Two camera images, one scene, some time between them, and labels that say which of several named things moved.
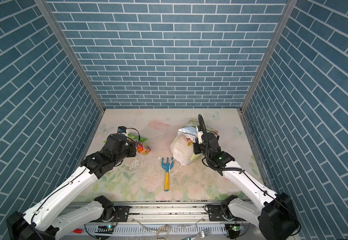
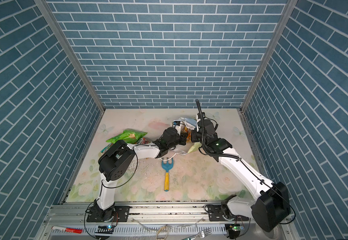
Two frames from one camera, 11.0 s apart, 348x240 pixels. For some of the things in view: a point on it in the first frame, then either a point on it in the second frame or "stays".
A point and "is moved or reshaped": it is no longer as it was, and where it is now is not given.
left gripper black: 132,146 -> 182,138
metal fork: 201,234 stays
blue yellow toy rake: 167,167 stays
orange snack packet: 143,149 is moved or reshaped
